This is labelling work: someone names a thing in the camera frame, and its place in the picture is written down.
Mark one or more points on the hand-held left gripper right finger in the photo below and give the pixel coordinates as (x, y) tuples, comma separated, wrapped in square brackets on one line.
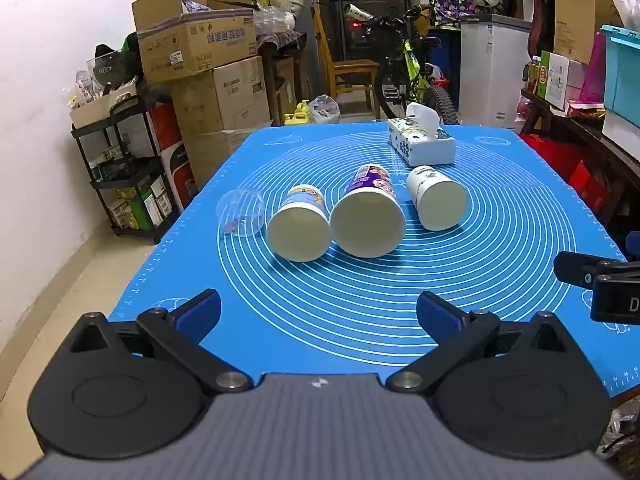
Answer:
[(436, 311)]

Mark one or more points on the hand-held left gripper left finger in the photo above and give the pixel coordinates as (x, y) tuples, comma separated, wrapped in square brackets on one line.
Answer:
[(200, 311)]

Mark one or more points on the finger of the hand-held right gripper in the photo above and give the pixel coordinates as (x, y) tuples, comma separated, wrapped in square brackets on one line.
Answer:
[(575, 267)]

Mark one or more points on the clear plastic cup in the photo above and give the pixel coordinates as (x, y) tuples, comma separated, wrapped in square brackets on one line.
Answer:
[(240, 212)]

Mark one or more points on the white dark print paper cup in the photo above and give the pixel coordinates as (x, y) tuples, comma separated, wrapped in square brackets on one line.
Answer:
[(440, 202)]

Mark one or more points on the large purple print paper cup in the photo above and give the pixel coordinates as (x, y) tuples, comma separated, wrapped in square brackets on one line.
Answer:
[(367, 225)]

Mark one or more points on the small white paper cup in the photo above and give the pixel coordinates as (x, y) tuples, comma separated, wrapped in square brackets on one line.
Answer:
[(298, 232)]

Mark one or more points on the blue silicone mat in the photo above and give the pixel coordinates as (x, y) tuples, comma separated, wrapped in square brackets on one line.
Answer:
[(350, 305)]

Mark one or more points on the red bag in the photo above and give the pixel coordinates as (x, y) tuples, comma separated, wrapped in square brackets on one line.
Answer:
[(555, 155)]

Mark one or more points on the dark wooden side table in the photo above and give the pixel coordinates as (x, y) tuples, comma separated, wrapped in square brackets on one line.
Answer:
[(600, 145)]

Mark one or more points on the black utility cart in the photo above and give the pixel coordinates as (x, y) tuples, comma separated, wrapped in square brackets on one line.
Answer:
[(125, 180)]

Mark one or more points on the red and white box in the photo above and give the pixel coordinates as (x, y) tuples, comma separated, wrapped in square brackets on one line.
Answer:
[(175, 160)]

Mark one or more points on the low cardboard box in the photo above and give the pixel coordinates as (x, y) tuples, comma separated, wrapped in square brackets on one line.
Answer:
[(220, 152)]

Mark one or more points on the white tissue pack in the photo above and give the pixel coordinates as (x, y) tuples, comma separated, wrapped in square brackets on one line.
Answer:
[(425, 147)]

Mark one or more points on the green and white box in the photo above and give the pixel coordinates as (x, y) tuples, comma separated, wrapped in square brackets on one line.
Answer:
[(556, 80)]

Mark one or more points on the pink packet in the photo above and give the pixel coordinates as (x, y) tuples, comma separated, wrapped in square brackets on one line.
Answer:
[(594, 72)]

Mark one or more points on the teal storage bin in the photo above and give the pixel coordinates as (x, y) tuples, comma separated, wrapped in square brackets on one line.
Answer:
[(624, 70)]

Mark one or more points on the white chest freezer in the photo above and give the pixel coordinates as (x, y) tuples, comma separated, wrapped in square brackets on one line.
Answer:
[(492, 75)]

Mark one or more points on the yellow plastic jug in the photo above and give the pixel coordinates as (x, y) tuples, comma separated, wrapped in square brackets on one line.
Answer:
[(297, 116)]

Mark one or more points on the large plain cardboard box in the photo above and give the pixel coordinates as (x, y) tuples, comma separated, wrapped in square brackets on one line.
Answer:
[(225, 92)]

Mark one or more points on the beige tray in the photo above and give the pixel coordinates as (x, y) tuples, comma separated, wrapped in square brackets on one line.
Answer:
[(97, 107)]

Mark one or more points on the clear plastic bag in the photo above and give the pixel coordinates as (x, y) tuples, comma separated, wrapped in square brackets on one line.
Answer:
[(325, 109)]

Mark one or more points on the green and black bicycle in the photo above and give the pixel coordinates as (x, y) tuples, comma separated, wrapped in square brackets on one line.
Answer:
[(415, 67)]

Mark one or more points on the wooden chair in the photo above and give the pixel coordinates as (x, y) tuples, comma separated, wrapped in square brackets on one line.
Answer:
[(352, 67)]

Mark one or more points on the tall cardboard box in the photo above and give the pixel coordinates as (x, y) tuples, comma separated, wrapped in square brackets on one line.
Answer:
[(580, 10)]

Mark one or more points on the printed wide cardboard box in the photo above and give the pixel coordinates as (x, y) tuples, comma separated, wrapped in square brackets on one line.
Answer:
[(200, 45)]

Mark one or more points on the open cardboard box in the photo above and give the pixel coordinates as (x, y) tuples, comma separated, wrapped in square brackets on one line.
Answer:
[(157, 7)]

